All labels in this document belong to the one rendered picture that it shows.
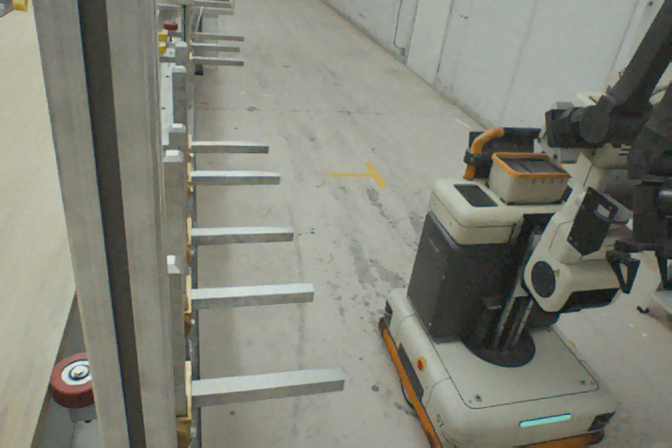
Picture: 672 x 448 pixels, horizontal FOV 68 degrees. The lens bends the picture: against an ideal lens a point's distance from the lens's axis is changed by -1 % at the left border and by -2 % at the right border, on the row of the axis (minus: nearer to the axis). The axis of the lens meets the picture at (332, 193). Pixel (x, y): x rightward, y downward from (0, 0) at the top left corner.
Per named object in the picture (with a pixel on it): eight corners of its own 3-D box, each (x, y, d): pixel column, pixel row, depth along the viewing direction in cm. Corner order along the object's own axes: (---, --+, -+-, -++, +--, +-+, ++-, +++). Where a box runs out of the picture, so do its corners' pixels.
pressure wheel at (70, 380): (113, 437, 77) (105, 387, 72) (56, 446, 75) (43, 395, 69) (116, 395, 84) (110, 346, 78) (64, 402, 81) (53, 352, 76)
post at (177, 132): (189, 295, 131) (185, 122, 108) (189, 304, 128) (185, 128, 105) (175, 296, 130) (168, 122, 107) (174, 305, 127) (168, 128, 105)
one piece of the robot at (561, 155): (535, 141, 123) (553, 100, 116) (552, 142, 124) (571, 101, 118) (557, 165, 115) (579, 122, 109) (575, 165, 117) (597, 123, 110)
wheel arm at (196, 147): (267, 152, 176) (268, 140, 174) (268, 156, 173) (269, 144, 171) (134, 151, 164) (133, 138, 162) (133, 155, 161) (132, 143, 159)
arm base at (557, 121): (586, 112, 118) (544, 110, 115) (613, 101, 110) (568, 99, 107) (591, 148, 117) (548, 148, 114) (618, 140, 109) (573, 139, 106)
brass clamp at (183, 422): (195, 380, 87) (194, 360, 85) (196, 451, 76) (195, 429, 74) (157, 384, 86) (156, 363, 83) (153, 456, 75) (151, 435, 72)
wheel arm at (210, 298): (309, 295, 113) (311, 280, 111) (313, 305, 110) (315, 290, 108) (99, 308, 101) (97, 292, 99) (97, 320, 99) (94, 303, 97)
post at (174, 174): (188, 353, 108) (183, 148, 85) (188, 366, 105) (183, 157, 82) (171, 354, 107) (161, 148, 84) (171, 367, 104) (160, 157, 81)
